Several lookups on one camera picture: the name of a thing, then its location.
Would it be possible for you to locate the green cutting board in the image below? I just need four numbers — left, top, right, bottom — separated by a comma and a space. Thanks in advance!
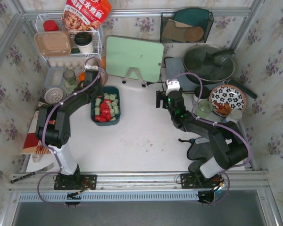
106, 36, 164, 83

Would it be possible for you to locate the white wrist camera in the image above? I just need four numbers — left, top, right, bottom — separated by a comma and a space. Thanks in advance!
166, 79, 180, 96
84, 64, 99, 71

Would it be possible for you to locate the black-lid white jar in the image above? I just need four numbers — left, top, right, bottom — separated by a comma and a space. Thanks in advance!
193, 86, 211, 104

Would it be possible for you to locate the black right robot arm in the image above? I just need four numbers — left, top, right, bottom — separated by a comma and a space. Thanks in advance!
156, 90, 250, 187

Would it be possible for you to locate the patterned orange cloth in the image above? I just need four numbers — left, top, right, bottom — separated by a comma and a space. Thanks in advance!
21, 98, 50, 154

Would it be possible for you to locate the round cork coaster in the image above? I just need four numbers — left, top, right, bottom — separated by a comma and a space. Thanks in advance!
184, 26, 204, 42

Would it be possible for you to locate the green plastic cup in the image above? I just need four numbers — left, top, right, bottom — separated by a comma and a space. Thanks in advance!
196, 100, 213, 119

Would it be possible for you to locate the clear food container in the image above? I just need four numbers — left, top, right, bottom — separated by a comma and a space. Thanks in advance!
44, 67, 66, 89

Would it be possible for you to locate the orange behind board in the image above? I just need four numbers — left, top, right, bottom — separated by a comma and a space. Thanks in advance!
101, 56, 106, 70

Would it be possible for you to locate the white bottle grey cap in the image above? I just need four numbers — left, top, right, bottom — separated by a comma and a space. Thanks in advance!
222, 109, 242, 123

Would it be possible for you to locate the floral blue plate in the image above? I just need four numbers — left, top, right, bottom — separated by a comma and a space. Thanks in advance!
209, 85, 247, 118

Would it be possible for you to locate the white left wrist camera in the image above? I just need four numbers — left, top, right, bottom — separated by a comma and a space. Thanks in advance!
84, 64, 99, 71

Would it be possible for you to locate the fruit bowl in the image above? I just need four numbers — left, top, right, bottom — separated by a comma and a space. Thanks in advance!
76, 69, 108, 88

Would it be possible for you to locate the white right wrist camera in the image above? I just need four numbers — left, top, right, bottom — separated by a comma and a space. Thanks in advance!
166, 79, 180, 96

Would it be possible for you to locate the white strainer basket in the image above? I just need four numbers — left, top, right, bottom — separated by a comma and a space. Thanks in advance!
44, 88, 64, 105

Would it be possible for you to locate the beige plastic tray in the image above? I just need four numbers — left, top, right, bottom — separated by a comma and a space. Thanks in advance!
34, 31, 73, 57

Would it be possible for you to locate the teal plate in organizer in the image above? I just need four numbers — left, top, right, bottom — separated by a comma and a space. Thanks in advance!
173, 8, 210, 30

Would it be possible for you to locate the red lid jar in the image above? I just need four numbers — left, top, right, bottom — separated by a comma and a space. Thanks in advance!
43, 20, 59, 32

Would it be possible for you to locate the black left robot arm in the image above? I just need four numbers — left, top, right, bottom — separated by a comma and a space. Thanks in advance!
35, 69, 103, 188

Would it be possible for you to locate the white black-lid coffee cup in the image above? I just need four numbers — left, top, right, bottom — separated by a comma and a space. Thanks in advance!
74, 32, 94, 54

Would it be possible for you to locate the red snack bag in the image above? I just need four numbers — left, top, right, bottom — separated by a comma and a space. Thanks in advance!
62, 0, 112, 31

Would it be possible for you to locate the white wire rack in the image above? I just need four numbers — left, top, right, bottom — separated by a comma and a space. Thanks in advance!
34, 12, 104, 59

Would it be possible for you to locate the black mesh organizer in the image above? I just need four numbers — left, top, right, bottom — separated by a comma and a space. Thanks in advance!
160, 12, 214, 43

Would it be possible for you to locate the egg carton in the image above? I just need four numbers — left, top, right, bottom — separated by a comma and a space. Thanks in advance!
48, 58, 85, 70

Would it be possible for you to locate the green glass jar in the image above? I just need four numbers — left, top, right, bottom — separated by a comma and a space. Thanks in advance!
63, 70, 77, 93

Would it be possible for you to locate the grey induction cooker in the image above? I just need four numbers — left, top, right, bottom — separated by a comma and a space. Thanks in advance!
164, 57, 198, 91

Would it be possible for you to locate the orange fruit left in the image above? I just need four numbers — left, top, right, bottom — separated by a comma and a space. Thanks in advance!
78, 73, 85, 81

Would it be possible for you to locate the black frying pan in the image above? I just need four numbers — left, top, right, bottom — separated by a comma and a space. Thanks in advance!
183, 44, 258, 99

